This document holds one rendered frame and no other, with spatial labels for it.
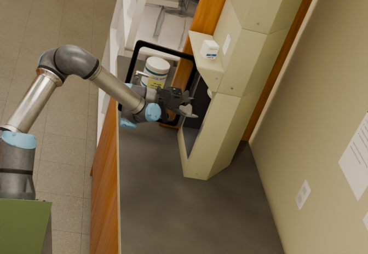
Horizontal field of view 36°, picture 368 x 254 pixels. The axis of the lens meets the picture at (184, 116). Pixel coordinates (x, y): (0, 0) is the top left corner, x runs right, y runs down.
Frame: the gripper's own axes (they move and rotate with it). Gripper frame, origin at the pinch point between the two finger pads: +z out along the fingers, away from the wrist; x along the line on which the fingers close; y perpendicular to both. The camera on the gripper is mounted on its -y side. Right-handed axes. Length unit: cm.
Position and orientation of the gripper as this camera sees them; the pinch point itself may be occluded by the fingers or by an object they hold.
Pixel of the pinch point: (195, 109)
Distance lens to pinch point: 255.3
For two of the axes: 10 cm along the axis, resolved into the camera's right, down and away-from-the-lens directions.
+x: -1.1, -5.8, 8.1
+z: 9.5, 1.8, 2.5
